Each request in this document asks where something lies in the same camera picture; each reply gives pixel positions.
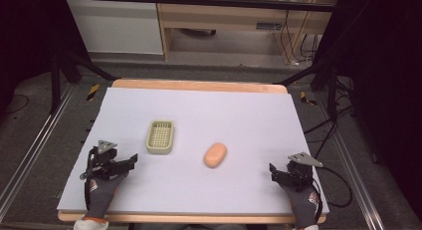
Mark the black metal stand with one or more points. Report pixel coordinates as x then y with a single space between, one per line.
56 80
331 87

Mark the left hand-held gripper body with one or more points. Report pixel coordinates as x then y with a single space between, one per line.
103 158

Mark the wooden desk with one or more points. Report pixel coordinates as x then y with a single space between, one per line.
225 19

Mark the wooden table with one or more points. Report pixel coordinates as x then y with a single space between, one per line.
199 86

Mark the white cabinet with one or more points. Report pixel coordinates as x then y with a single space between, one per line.
116 27

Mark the metal floor rail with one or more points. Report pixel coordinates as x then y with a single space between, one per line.
355 177
36 147

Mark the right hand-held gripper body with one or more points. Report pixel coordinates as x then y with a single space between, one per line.
300 172

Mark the white table mat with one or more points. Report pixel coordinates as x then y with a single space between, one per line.
212 117

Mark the black curtain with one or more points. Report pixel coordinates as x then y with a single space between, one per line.
388 74
23 34

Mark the yellow black floor tape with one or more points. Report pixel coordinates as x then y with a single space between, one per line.
307 99
93 92

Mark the beige slotted soap dish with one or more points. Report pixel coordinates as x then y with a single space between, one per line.
160 137

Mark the black horizontal frame bar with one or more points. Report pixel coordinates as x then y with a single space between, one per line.
199 0

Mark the orange soap bar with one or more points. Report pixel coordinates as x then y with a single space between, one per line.
215 155

